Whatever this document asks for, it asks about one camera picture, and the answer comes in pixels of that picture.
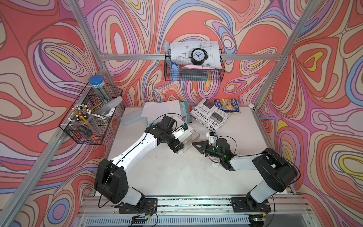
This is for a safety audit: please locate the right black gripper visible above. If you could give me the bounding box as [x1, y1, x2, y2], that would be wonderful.
[192, 140, 223, 159]

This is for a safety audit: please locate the white three-drawer box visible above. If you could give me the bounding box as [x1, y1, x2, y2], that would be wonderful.
[177, 125, 200, 154]

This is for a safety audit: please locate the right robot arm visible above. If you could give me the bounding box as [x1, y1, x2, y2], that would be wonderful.
[192, 138, 298, 211]

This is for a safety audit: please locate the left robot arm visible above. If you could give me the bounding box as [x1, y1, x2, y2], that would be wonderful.
[94, 114, 191, 206]

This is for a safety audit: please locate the white round earphone case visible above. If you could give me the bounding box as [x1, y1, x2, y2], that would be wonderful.
[211, 162, 220, 167]

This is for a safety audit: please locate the folded newspaper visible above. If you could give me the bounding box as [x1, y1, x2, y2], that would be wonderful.
[191, 99, 229, 132]

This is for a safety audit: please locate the white open notebook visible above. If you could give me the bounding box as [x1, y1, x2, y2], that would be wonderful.
[141, 100, 181, 124]

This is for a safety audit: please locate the teal books stack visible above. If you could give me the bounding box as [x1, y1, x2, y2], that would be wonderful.
[179, 101, 190, 124]

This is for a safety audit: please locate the translucent plastic box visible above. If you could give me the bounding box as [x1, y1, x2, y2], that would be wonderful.
[121, 109, 148, 126]

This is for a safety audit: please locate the blue book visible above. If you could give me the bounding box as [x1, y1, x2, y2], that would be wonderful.
[214, 99, 240, 114]

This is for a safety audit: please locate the black round clock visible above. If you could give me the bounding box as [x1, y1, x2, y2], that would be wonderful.
[190, 48, 208, 66]

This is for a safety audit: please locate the white drawing sheet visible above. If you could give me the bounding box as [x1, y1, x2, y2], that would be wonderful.
[170, 41, 222, 69]

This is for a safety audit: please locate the clear cup with pens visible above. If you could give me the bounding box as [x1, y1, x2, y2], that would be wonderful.
[69, 104, 101, 136]

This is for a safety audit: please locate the blue lid pencil jar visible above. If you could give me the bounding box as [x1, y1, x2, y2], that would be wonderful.
[88, 75, 112, 101]

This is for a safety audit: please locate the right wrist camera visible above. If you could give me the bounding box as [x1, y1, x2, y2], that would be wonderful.
[206, 132, 217, 145]

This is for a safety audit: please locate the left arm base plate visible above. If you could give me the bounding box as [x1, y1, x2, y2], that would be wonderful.
[116, 198, 158, 214]

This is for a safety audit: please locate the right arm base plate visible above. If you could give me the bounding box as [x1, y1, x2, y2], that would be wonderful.
[229, 196, 271, 214]

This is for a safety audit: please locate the black wire wall basket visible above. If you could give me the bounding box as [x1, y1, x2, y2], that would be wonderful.
[164, 49, 225, 82]

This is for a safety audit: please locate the black wire side basket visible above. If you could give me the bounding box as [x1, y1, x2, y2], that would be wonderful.
[59, 84, 125, 145]

